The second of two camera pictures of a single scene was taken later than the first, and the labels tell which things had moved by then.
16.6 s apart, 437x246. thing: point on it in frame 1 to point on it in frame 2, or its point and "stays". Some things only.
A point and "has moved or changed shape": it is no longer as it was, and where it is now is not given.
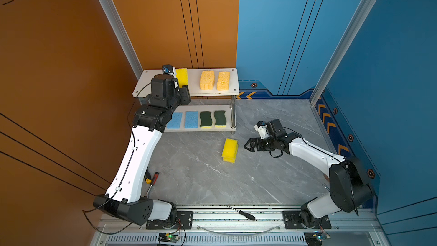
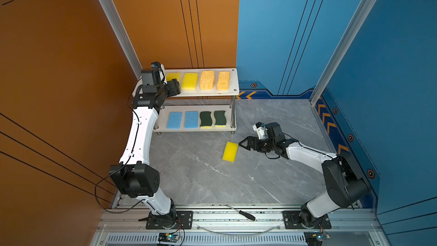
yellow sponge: (181, 74) to (189, 81)
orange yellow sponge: (207, 80) stays
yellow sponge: (231, 158) stays
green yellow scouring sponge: (220, 119) stays
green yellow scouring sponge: (206, 119) stays
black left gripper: (184, 95) to (173, 87)
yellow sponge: (230, 150) has moved or changed shape
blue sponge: (175, 122) stays
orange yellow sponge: (223, 81) stays
